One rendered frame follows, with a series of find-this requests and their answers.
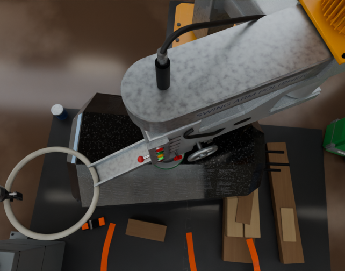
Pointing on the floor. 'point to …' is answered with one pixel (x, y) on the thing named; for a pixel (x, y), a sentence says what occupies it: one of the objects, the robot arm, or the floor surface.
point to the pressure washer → (340, 138)
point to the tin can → (59, 112)
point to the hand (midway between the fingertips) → (14, 198)
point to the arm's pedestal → (27, 254)
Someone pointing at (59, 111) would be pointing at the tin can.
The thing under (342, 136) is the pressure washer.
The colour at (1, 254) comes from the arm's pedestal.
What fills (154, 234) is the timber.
